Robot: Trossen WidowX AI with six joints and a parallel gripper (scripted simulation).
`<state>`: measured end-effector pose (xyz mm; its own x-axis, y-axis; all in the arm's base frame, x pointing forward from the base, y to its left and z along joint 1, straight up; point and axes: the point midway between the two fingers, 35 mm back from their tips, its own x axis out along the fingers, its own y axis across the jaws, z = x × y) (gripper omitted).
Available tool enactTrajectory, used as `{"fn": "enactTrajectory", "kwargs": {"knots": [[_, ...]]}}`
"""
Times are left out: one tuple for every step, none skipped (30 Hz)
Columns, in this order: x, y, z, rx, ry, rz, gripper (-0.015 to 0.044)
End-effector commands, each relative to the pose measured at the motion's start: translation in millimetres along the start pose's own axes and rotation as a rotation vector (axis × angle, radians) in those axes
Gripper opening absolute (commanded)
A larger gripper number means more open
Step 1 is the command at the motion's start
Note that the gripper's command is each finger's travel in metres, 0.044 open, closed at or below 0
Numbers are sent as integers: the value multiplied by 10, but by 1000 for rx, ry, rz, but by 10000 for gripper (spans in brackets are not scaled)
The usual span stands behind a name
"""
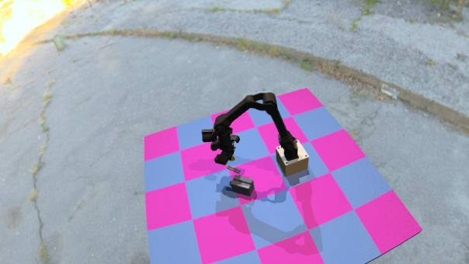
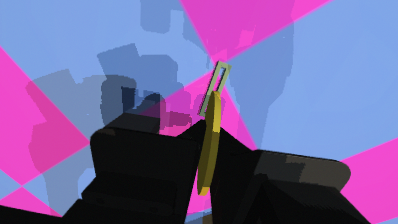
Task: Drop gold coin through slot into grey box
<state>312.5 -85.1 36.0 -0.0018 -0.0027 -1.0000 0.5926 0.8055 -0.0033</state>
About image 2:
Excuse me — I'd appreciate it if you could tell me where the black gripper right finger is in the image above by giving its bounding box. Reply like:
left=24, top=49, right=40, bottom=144
left=210, top=126, right=351, bottom=224

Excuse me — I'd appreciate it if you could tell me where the gold coin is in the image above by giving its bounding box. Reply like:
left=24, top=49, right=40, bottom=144
left=197, top=91, right=221, bottom=196

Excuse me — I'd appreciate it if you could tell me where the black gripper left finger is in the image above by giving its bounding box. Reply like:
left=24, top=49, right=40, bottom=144
left=90, top=119, right=206, bottom=224

